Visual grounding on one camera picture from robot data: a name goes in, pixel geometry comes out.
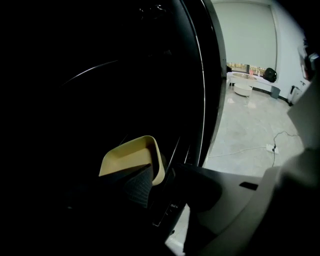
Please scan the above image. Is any white roller blind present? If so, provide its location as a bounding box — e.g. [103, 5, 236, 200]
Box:
[211, 1, 279, 71]

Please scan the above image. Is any white power strip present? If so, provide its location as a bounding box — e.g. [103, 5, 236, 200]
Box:
[265, 143, 280, 154]

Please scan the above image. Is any gray waste bin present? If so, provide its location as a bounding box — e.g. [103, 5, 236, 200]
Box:
[270, 85, 281, 100]

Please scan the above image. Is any black bag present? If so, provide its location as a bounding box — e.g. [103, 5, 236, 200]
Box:
[262, 67, 278, 84]

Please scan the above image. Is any black mini fridge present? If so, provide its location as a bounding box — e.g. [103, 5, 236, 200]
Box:
[0, 0, 228, 256]

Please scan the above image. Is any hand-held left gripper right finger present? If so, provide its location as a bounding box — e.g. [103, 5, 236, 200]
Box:
[172, 162, 263, 254]

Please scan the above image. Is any thin black cable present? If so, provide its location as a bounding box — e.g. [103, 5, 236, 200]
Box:
[271, 130, 300, 167]

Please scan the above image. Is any white bench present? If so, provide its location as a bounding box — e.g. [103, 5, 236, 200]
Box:
[226, 74, 282, 95]

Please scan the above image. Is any white floor cable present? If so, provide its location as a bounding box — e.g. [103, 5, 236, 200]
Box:
[207, 146, 267, 159]

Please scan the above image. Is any yellow item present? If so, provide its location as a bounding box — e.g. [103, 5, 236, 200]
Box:
[98, 135, 168, 187]

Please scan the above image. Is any white round bowl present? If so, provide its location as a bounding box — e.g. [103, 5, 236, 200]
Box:
[233, 82, 253, 99]

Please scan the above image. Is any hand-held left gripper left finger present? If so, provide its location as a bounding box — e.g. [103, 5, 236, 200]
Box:
[65, 163, 166, 256]

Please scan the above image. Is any glass-top round side table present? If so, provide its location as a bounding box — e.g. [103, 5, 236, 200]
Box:
[229, 71, 259, 83]

